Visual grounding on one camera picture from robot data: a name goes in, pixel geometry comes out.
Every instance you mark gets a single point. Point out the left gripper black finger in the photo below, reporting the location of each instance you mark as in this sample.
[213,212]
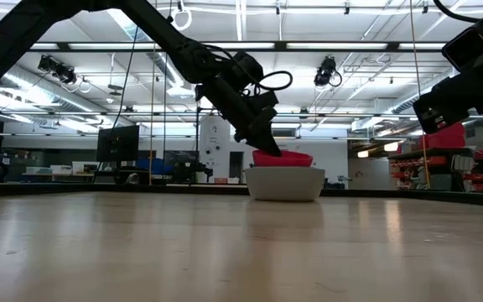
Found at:
[245,135]
[266,138]

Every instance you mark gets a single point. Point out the red plastic bowl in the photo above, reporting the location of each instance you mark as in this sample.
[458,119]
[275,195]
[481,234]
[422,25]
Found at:
[292,159]

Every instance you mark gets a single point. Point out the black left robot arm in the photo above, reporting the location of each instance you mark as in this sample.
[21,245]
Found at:
[6,38]

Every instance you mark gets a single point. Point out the white pillar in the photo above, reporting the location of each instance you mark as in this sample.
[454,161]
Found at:
[215,151]

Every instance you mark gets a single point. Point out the stacked red storage bins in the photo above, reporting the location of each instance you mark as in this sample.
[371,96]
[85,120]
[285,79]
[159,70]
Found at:
[447,140]

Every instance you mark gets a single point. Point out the large grey bowl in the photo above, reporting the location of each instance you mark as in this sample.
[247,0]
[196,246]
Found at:
[285,184]

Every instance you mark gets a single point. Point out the parts bin rack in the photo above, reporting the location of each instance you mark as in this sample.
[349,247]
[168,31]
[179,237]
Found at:
[443,172]

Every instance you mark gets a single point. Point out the black computer monitor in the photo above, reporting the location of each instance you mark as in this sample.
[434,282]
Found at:
[117,144]

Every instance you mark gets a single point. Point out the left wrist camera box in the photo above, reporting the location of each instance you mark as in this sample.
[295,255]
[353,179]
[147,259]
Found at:
[247,67]

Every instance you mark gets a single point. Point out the black frame-mounted camera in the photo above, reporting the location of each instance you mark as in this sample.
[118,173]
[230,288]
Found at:
[57,69]
[324,73]

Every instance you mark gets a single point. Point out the black overhead frame bar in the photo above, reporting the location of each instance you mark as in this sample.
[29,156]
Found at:
[333,45]

